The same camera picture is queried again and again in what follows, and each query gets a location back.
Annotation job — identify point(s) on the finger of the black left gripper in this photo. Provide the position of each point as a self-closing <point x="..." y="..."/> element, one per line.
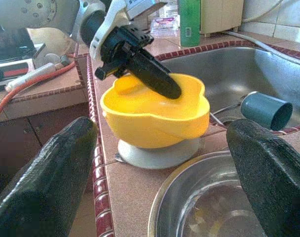
<point x="155" y="76"/>

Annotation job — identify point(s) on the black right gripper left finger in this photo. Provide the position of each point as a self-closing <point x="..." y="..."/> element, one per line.
<point x="41" y="187"/>

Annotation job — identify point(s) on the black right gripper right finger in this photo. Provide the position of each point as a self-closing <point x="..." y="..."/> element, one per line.
<point x="271" y="182"/>

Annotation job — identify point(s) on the yellow bowl grey suction base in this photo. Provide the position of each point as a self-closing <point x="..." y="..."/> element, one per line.
<point x="152" y="123"/>

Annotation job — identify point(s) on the steel bowl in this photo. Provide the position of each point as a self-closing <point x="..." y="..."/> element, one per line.
<point x="201" y="197"/>

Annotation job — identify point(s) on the teal cup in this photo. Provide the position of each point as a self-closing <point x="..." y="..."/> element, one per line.
<point x="261" y="108"/>

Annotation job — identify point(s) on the black kitchen appliance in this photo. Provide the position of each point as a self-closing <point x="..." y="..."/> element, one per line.
<point x="11" y="44"/>

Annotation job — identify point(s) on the clear packet purple label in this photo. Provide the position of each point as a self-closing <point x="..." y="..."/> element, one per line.
<point x="164" y="26"/>

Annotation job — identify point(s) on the green dish soap bottle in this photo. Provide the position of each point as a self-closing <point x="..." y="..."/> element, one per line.
<point x="189" y="22"/>

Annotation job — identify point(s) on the steel sink basin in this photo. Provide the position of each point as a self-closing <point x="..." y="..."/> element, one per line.
<point x="234" y="74"/>

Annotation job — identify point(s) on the beige water ioniser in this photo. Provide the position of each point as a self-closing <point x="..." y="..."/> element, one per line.
<point x="221" y="14"/>

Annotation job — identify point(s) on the thin white tube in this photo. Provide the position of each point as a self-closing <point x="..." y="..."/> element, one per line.
<point x="261" y="12"/>

